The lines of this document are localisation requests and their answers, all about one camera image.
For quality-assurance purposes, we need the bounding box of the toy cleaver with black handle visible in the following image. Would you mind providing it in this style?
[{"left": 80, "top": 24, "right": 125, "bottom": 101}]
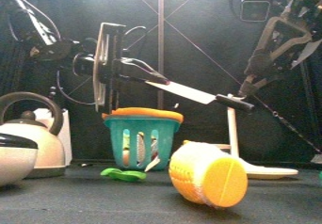
[{"left": 142, "top": 79, "right": 255, "bottom": 113}]

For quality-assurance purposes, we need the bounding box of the orange flat lid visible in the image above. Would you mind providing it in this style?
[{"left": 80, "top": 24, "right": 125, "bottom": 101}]
[{"left": 100, "top": 106, "right": 184, "bottom": 124}]

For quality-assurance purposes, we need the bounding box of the teal slotted plastic basket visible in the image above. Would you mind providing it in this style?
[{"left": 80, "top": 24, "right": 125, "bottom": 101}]
[{"left": 102, "top": 114, "right": 182, "bottom": 172}]

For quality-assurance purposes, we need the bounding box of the white box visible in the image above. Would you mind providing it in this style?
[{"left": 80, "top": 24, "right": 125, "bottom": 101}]
[{"left": 31, "top": 107, "right": 74, "bottom": 168}]

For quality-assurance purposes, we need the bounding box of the white toy piece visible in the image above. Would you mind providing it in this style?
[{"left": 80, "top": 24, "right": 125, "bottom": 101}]
[{"left": 142, "top": 156, "right": 161, "bottom": 173}]

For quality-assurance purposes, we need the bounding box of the white stand with round base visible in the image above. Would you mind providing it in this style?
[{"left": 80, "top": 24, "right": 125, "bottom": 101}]
[{"left": 213, "top": 93, "right": 300, "bottom": 181}]

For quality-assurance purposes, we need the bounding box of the yellow and orange ribbed cup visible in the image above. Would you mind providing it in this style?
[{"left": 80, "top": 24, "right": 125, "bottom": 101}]
[{"left": 166, "top": 140, "right": 248, "bottom": 210}]

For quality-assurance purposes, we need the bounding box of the green plastic toy piece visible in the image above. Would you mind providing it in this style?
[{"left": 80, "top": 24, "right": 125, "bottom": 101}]
[{"left": 98, "top": 167, "right": 148, "bottom": 183}]

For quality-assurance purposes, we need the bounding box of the white bowl with black rim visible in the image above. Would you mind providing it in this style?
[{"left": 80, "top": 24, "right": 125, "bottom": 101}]
[{"left": 0, "top": 133, "right": 38, "bottom": 187}]

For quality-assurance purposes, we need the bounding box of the grey vertical frame pole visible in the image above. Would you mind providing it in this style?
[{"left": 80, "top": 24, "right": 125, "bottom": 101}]
[{"left": 157, "top": 0, "right": 165, "bottom": 110}]

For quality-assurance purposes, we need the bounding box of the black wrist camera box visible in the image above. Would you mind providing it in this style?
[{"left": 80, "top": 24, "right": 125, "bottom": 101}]
[{"left": 239, "top": 0, "right": 271, "bottom": 24}]

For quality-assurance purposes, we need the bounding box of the white kettle with black handle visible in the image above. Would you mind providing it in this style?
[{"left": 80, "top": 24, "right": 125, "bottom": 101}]
[{"left": 0, "top": 91, "right": 67, "bottom": 179}]

